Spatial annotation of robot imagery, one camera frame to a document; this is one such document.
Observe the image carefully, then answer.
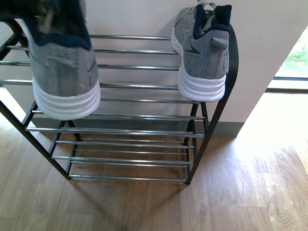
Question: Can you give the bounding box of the black metal shoe rack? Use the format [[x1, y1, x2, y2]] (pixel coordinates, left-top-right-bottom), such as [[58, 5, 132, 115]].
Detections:
[[0, 31, 239, 184]]

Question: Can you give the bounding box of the grey knit sneaker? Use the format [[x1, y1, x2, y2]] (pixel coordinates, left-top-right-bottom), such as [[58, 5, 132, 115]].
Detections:
[[171, 0, 232, 102], [0, 0, 101, 120]]

